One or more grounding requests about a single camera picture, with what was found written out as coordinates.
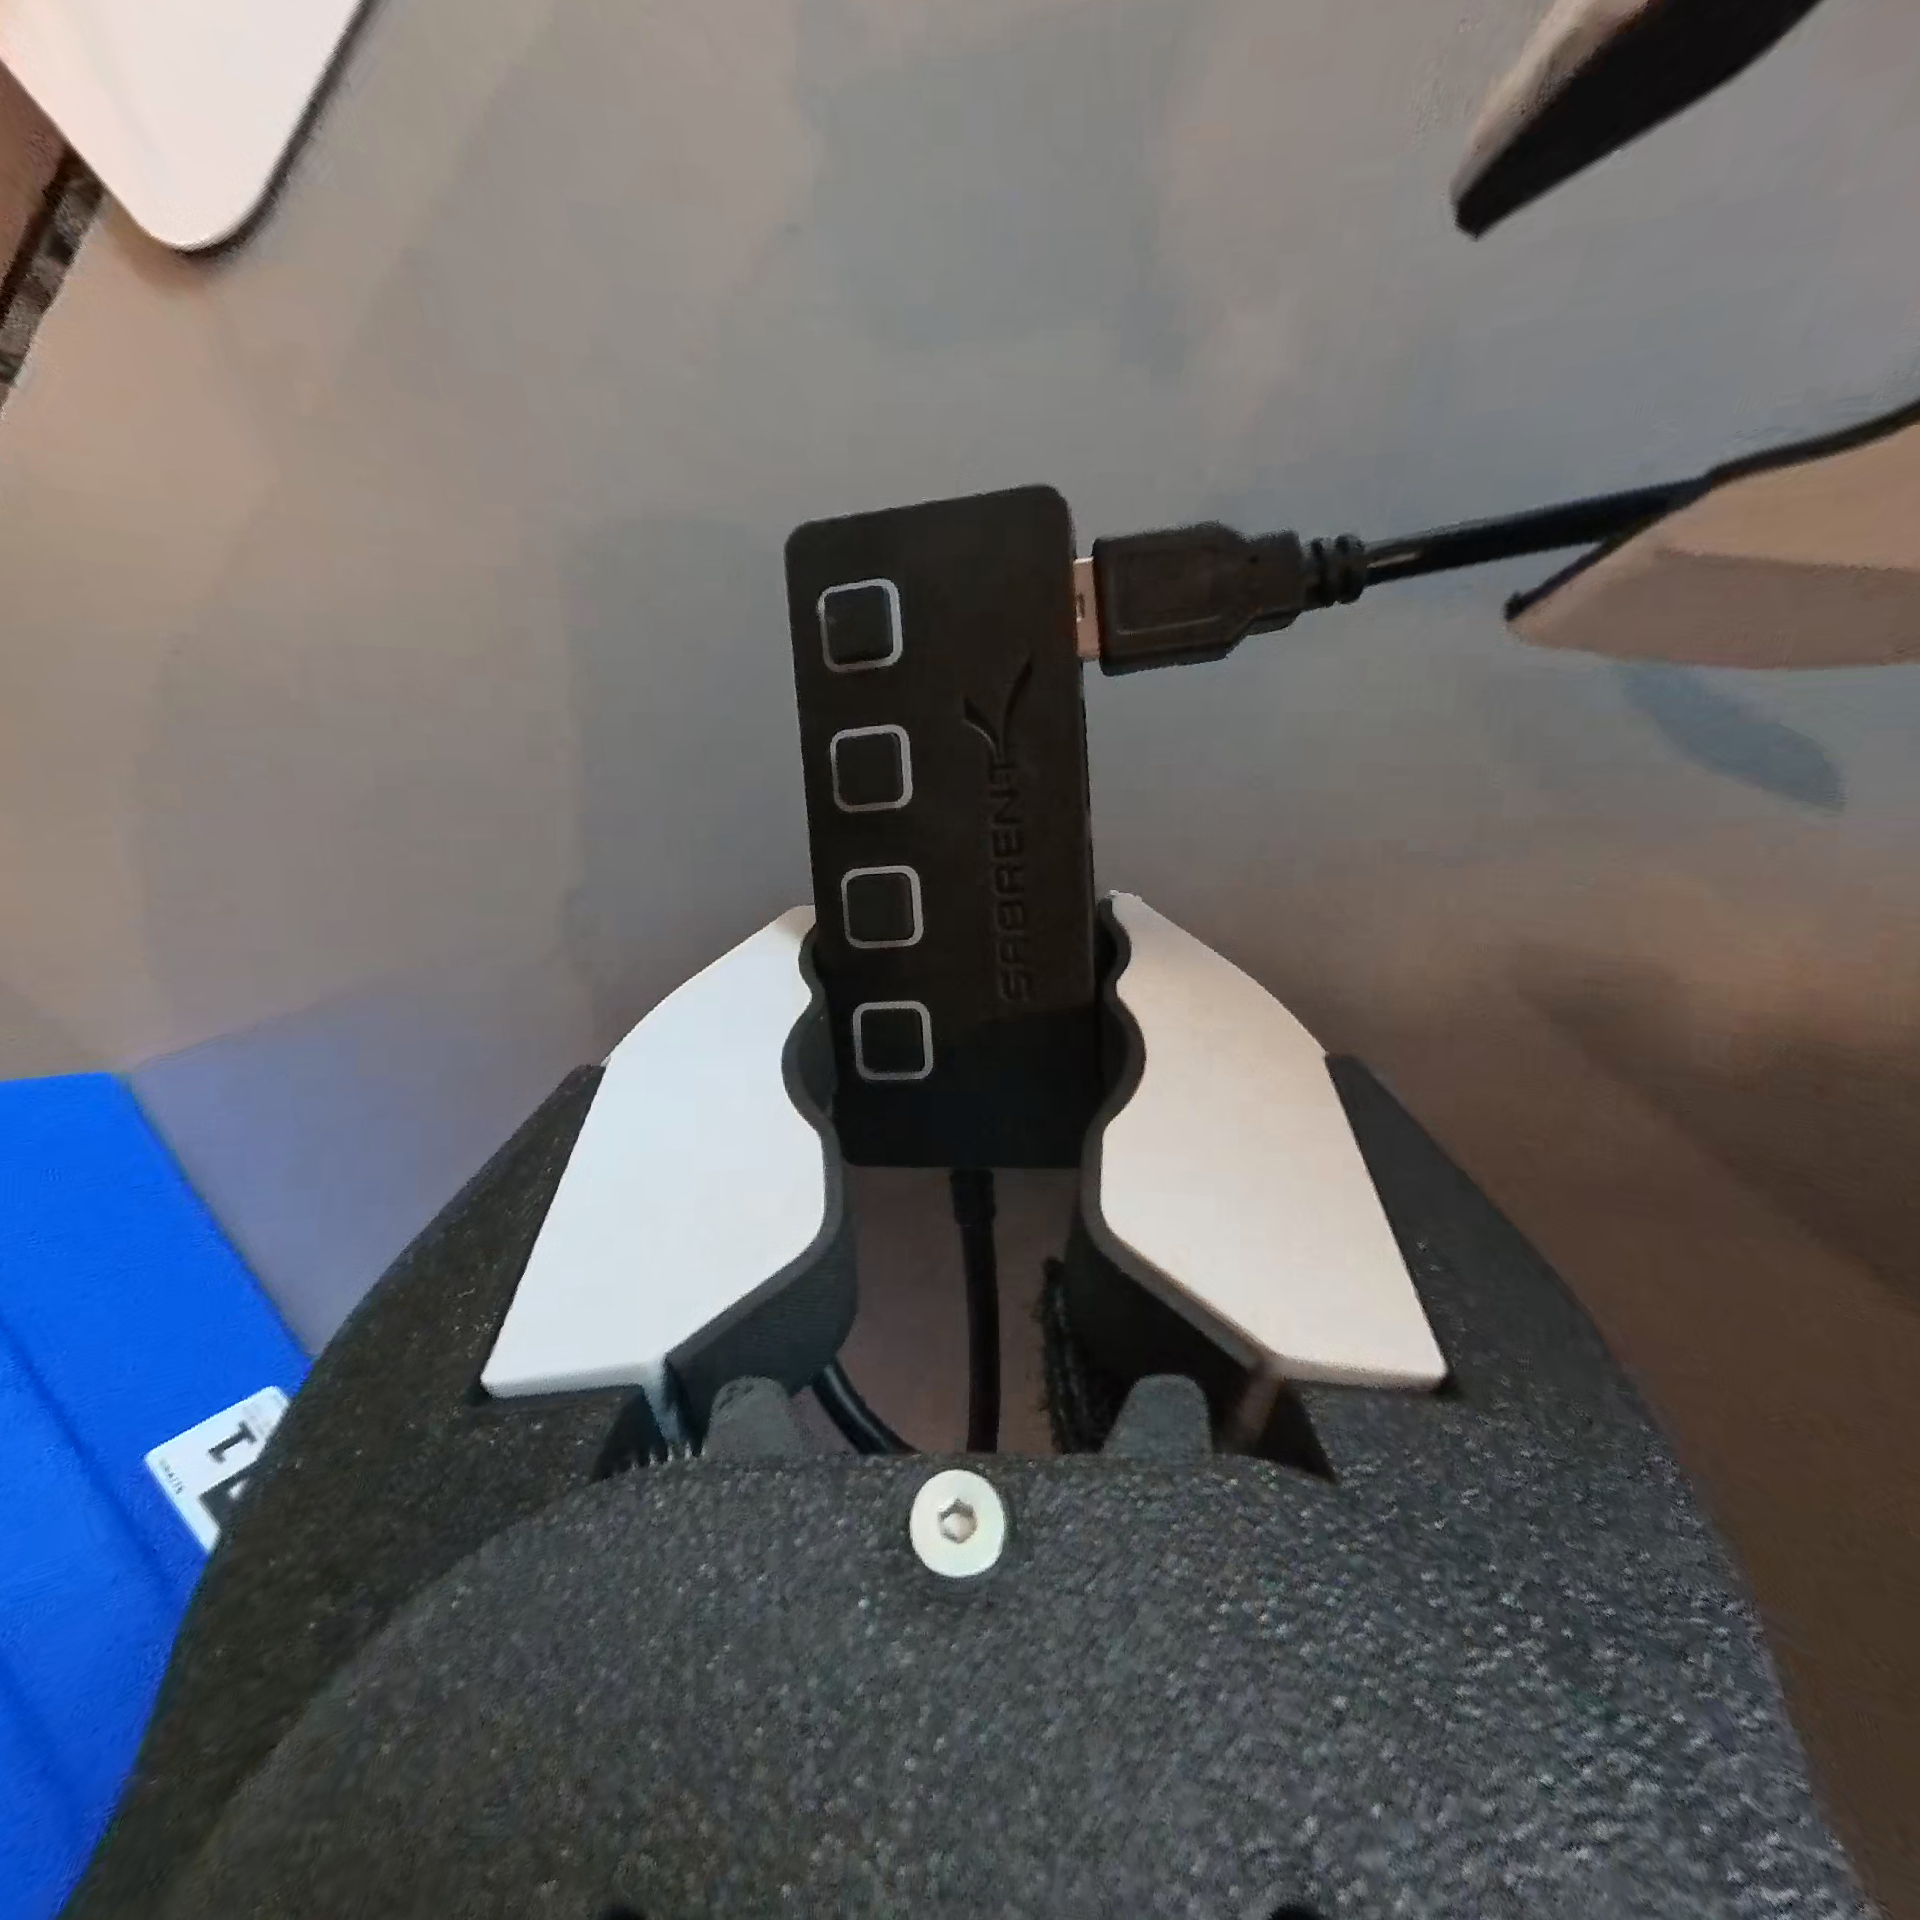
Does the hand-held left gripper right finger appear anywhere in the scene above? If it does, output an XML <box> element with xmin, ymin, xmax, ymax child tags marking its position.
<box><xmin>1072</xmin><ymin>891</ymin><xmax>1448</xmax><ymax>1391</ymax></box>

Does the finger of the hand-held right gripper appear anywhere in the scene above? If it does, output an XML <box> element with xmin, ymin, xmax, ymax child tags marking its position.
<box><xmin>1453</xmin><ymin>0</ymin><xmax>1826</xmax><ymax>240</ymax></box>
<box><xmin>1502</xmin><ymin>400</ymin><xmax>1920</xmax><ymax>671</ymax></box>

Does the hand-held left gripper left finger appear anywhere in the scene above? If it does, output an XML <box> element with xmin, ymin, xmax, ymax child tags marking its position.
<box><xmin>480</xmin><ymin>910</ymin><xmax>858</xmax><ymax>1403</ymax></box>

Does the black usb hub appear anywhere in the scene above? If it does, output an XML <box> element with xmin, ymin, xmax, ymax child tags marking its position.
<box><xmin>786</xmin><ymin>487</ymin><xmax>1114</xmax><ymax>1165</ymax></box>

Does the blue plastic bin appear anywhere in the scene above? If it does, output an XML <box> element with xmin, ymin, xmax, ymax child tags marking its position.
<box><xmin>0</xmin><ymin>1074</ymin><xmax>318</xmax><ymax>1920</ymax></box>

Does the white document stand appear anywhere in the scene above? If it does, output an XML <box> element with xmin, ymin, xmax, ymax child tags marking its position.
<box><xmin>0</xmin><ymin>0</ymin><xmax>367</xmax><ymax>253</ymax></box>

